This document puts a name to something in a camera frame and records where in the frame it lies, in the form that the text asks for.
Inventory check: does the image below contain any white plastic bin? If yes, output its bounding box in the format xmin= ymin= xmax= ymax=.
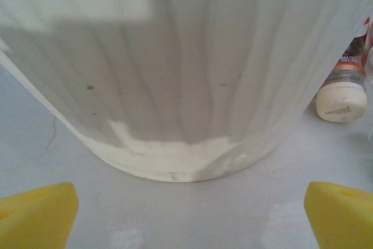
xmin=0 ymin=0 xmax=371 ymax=184

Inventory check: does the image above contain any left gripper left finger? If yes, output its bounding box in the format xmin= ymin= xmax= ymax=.
xmin=0 ymin=181 xmax=79 ymax=249

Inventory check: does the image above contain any copper label bottle white cap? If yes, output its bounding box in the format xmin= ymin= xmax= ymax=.
xmin=316 ymin=17 xmax=373 ymax=123

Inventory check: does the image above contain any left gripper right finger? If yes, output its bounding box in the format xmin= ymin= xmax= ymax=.
xmin=304 ymin=181 xmax=373 ymax=249

